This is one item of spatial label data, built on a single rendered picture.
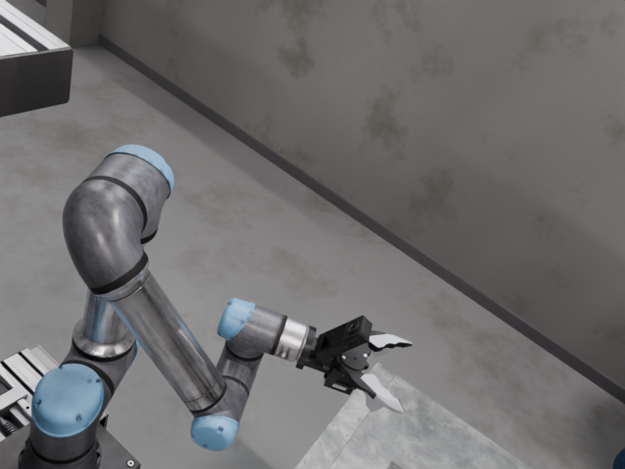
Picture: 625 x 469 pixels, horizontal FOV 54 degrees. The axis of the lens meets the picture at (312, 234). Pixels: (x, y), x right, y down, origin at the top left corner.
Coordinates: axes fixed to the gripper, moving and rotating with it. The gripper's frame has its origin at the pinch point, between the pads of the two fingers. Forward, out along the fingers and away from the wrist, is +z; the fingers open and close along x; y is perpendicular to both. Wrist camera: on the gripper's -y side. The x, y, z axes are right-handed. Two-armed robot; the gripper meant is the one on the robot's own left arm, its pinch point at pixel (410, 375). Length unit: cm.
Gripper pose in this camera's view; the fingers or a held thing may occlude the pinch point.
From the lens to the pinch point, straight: 115.3
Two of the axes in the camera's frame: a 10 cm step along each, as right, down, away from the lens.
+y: -2.8, 6.8, 6.8
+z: 9.4, 3.5, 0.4
